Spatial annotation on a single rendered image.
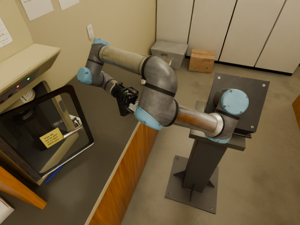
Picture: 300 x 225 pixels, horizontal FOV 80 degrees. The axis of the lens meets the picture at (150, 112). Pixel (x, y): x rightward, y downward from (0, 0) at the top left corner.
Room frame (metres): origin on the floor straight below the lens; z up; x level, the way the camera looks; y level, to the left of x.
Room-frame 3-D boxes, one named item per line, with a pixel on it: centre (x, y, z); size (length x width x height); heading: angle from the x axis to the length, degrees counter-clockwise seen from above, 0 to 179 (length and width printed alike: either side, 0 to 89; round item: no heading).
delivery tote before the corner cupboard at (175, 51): (3.07, -0.36, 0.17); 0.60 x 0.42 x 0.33; 69
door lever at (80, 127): (0.48, 0.34, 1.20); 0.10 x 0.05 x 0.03; 134
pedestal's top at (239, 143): (0.76, -0.44, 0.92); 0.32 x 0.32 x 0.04; 72
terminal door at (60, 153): (0.45, 0.41, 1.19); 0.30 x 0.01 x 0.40; 134
